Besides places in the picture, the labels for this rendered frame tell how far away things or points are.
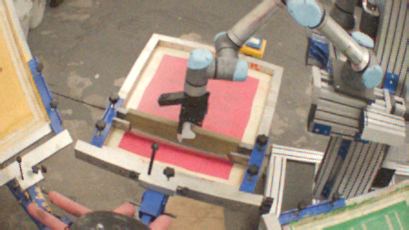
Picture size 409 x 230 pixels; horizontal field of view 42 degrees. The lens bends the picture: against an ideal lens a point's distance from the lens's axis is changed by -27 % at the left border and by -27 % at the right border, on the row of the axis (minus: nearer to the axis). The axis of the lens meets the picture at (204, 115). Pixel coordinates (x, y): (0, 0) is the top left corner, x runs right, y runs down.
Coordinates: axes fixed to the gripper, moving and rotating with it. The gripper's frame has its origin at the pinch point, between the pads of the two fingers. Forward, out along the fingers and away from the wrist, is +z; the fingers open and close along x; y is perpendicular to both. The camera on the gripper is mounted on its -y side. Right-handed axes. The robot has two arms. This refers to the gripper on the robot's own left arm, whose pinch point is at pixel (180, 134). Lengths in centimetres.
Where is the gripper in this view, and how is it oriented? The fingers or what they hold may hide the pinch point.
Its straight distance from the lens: 244.7
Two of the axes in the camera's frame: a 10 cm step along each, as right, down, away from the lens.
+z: -1.4, 7.5, 6.5
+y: 9.6, 2.6, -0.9
